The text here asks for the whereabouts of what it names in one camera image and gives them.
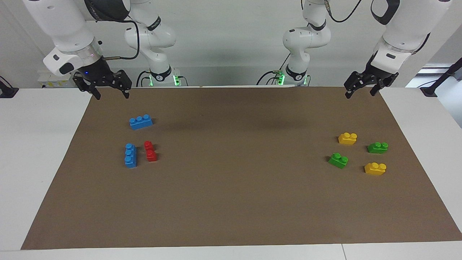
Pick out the green two-stud toy brick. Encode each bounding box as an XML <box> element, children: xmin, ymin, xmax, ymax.
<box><xmin>367</xmin><ymin>142</ymin><xmax>389</xmax><ymax>155</ymax></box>
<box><xmin>328</xmin><ymin>152</ymin><xmax>349</xmax><ymax>169</ymax></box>

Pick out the white cardboard box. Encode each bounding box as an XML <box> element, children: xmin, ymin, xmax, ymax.
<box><xmin>38</xmin><ymin>70</ymin><xmax>78</xmax><ymax>88</ymax></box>

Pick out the black arm base cable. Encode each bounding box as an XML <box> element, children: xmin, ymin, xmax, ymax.
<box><xmin>256</xmin><ymin>53</ymin><xmax>291</xmax><ymax>86</ymax></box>
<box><xmin>136</xmin><ymin>70</ymin><xmax>151</xmax><ymax>87</ymax></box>

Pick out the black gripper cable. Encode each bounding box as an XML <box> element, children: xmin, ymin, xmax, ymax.
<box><xmin>324</xmin><ymin>0</ymin><xmax>362</xmax><ymax>23</ymax></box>
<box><xmin>102</xmin><ymin>18</ymin><xmax>140</xmax><ymax>60</ymax></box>

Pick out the black camera stand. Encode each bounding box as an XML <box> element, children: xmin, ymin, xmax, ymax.
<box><xmin>420</xmin><ymin>57</ymin><xmax>462</xmax><ymax>98</ymax></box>

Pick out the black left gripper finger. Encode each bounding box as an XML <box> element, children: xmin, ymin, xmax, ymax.
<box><xmin>344</xmin><ymin>71</ymin><xmax>366</xmax><ymax>99</ymax></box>
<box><xmin>370</xmin><ymin>77</ymin><xmax>394</xmax><ymax>97</ymax></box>

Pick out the blue three-stud toy brick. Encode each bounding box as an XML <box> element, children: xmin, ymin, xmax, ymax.
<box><xmin>129</xmin><ymin>114</ymin><xmax>153</xmax><ymax>130</ymax></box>
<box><xmin>125</xmin><ymin>143</ymin><xmax>138</xmax><ymax>169</ymax></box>

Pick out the yellow two-stud toy brick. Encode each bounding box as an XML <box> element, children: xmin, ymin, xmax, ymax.
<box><xmin>364</xmin><ymin>162</ymin><xmax>387</xmax><ymax>176</ymax></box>
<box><xmin>338</xmin><ymin>132</ymin><xmax>358</xmax><ymax>146</ymax></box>

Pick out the black left arm base cable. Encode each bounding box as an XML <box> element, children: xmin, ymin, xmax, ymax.
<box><xmin>256</xmin><ymin>53</ymin><xmax>291</xmax><ymax>86</ymax></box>

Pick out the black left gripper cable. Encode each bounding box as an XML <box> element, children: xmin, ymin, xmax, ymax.
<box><xmin>324</xmin><ymin>0</ymin><xmax>362</xmax><ymax>23</ymax></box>

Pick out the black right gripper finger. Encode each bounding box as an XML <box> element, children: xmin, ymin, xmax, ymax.
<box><xmin>73</xmin><ymin>72</ymin><xmax>101</xmax><ymax>101</ymax></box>
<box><xmin>114</xmin><ymin>69</ymin><xmax>132</xmax><ymax>99</ymax></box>

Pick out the black right arm base cable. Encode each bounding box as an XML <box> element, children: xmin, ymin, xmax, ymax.
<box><xmin>136</xmin><ymin>70</ymin><xmax>151</xmax><ymax>87</ymax></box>

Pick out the black table clamp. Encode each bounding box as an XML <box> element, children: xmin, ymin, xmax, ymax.
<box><xmin>0</xmin><ymin>76</ymin><xmax>19</xmax><ymax>99</ymax></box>

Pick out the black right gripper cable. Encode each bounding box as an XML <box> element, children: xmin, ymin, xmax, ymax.
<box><xmin>102</xmin><ymin>18</ymin><xmax>140</xmax><ymax>60</ymax></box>

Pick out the brown table mat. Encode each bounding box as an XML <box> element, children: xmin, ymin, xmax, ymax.
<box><xmin>21</xmin><ymin>86</ymin><xmax>462</xmax><ymax>250</ymax></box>

